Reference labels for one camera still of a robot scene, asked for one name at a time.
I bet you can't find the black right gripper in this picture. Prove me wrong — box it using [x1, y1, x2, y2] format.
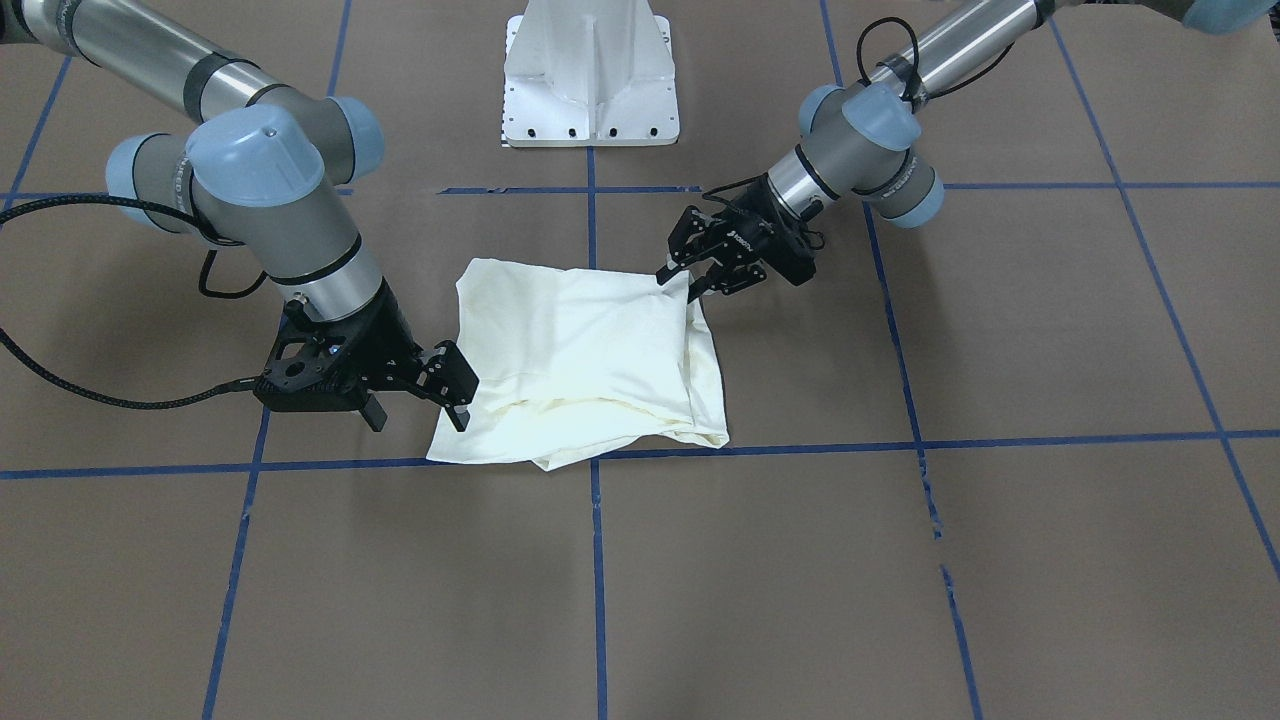
[253, 281, 480, 433]

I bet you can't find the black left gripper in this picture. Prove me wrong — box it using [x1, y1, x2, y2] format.
[655, 176, 817, 304]

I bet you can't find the cream long-sleeve cat shirt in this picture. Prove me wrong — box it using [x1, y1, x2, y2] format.
[428, 258, 730, 471]

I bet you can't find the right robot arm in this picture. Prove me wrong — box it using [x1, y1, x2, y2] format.
[3, 1, 479, 430]

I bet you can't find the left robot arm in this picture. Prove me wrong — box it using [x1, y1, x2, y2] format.
[655, 1, 1065, 300]

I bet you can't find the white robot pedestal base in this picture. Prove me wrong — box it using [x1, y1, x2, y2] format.
[500, 1, 681, 149]

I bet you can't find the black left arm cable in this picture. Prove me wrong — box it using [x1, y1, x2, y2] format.
[700, 17, 1021, 201]

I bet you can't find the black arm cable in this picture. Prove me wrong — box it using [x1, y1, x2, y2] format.
[0, 193, 271, 411]
[700, 17, 1021, 201]

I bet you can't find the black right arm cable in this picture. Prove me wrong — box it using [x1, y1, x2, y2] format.
[0, 193, 271, 411]

